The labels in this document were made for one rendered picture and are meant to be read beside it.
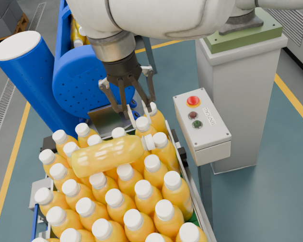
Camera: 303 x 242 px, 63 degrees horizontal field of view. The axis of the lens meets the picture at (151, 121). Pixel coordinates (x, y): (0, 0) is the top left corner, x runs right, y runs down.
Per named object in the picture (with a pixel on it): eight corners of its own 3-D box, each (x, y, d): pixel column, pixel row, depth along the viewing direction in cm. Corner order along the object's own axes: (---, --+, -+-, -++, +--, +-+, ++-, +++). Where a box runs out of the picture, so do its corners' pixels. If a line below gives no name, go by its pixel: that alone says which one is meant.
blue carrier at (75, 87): (118, 10, 154) (96, -39, 134) (146, 102, 95) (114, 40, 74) (78, 29, 157) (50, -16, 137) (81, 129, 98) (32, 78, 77)
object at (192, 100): (197, 96, 74) (196, 93, 73) (201, 104, 71) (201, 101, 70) (185, 100, 74) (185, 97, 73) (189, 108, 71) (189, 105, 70)
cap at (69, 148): (75, 156, 70) (73, 152, 69) (64, 156, 71) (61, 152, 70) (80, 145, 73) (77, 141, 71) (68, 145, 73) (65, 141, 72)
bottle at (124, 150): (75, 180, 58) (151, 157, 58) (67, 151, 58) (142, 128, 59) (84, 177, 65) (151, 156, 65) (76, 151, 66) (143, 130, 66)
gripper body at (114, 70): (132, 37, 55) (142, 70, 62) (96, 48, 55) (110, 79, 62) (138, 54, 50) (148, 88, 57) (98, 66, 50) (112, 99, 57)
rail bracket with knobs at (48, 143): (77, 146, 97) (65, 130, 90) (78, 161, 92) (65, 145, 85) (53, 153, 97) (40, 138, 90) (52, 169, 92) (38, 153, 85)
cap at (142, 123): (146, 132, 69) (145, 127, 68) (134, 129, 70) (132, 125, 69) (151, 121, 71) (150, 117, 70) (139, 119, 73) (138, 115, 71)
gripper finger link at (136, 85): (124, 68, 58) (130, 65, 58) (144, 98, 66) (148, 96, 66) (127, 78, 56) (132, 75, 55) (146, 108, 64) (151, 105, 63)
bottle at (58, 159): (63, 185, 87) (33, 157, 73) (80, 173, 88) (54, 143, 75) (70, 200, 82) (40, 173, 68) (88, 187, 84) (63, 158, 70)
